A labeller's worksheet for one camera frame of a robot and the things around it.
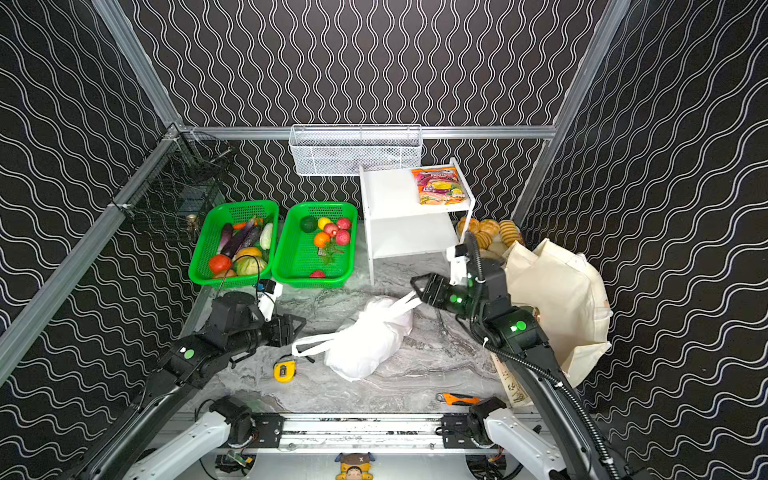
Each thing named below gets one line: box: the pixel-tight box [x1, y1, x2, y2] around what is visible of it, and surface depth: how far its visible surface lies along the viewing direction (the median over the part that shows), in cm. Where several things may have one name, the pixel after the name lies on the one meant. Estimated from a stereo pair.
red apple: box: [336, 229, 350, 246], surface depth 112 cm
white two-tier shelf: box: [359, 158, 476, 286], surface depth 84 cm
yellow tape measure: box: [273, 360, 297, 383], surface depth 84 cm
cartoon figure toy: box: [334, 452, 375, 480], surface depth 70 cm
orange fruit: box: [314, 232, 330, 248], surface depth 112 cm
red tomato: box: [210, 254, 232, 273], surface depth 103 cm
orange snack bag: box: [412, 167, 467, 205], surface depth 81 cm
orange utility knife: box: [442, 393, 481, 405], surface depth 81 cm
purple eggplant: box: [217, 222, 234, 254], surface depth 115 cm
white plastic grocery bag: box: [291, 289, 423, 381], surface depth 80 cm
